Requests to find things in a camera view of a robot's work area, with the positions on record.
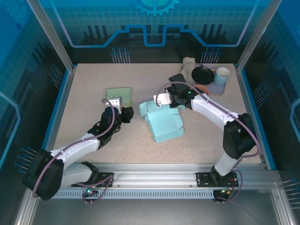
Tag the green paper box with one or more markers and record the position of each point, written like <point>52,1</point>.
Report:
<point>118,92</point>

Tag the light blue paper box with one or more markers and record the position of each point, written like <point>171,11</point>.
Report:
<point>164,126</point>

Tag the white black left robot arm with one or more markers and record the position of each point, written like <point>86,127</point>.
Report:
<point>75,146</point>

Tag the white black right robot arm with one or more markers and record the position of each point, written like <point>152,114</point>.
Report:
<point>211,109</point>

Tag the pink speckled ceramic cup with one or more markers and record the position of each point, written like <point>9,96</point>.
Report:
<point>204,88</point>

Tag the black plate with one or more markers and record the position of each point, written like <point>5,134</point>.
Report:
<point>202,75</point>

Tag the beige cloth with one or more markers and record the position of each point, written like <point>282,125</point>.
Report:
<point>188,65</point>

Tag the lavender tray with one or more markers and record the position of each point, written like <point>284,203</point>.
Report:
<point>216,89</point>

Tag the light blue mug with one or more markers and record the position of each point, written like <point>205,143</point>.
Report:
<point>221,77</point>

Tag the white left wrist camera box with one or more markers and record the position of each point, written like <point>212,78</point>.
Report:
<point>116,101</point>

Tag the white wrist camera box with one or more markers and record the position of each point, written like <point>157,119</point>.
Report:
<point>116,101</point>
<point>164,99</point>

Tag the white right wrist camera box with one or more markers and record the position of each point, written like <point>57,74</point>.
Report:
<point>164,99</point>

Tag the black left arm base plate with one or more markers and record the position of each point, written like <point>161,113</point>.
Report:
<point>106,178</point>

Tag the aluminium frame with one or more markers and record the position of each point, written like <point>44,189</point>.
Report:
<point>150,173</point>

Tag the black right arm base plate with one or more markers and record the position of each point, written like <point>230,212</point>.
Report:
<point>204,179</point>

